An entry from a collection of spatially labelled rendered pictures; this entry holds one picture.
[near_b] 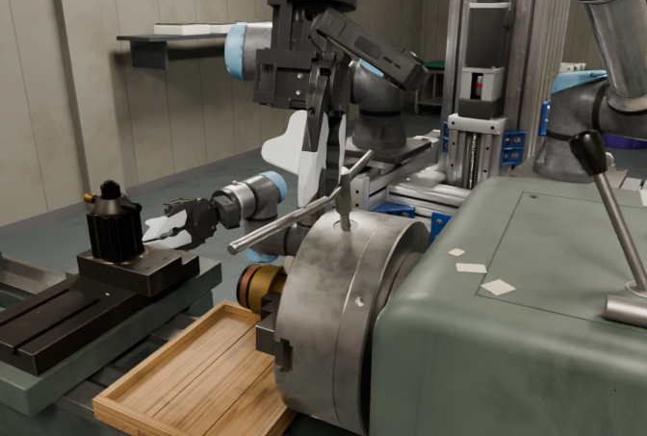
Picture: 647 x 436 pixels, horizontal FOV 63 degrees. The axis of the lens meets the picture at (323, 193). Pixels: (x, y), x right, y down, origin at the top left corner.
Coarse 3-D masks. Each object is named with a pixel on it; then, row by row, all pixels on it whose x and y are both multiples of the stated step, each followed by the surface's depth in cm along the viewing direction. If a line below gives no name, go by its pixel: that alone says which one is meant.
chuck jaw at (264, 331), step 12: (264, 300) 80; (276, 300) 80; (264, 312) 77; (276, 312) 76; (264, 324) 73; (264, 336) 72; (264, 348) 72; (276, 348) 70; (288, 348) 69; (276, 360) 70; (288, 360) 69
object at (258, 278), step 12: (252, 264) 88; (240, 276) 86; (252, 276) 86; (264, 276) 84; (276, 276) 84; (240, 288) 85; (252, 288) 84; (264, 288) 83; (276, 288) 83; (240, 300) 86; (252, 300) 84; (252, 312) 86
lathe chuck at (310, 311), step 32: (320, 224) 74; (320, 256) 70; (352, 256) 68; (288, 288) 69; (320, 288) 67; (288, 320) 68; (320, 320) 66; (320, 352) 66; (288, 384) 70; (320, 384) 67; (320, 416) 72
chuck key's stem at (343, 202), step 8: (344, 168) 70; (344, 176) 69; (344, 184) 69; (344, 192) 70; (336, 200) 71; (344, 200) 70; (336, 208) 72; (344, 208) 71; (344, 216) 72; (344, 224) 73
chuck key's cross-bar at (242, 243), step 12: (372, 156) 77; (360, 168) 74; (336, 192) 68; (312, 204) 63; (324, 204) 65; (288, 216) 59; (300, 216) 60; (264, 228) 55; (276, 228) 56; (240, 240) 51; (252, 240) 52; (228, 252) 51
